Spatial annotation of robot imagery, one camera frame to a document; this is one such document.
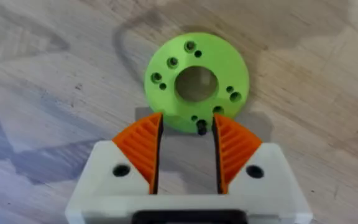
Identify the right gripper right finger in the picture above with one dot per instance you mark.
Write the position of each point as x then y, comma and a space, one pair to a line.
238, 152

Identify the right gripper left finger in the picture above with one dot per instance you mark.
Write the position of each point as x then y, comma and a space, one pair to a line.
135, 152

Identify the small black screw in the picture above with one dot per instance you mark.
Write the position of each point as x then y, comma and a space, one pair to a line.
201, 127

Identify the green disc with holes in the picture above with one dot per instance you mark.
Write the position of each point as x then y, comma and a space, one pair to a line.
210, 56

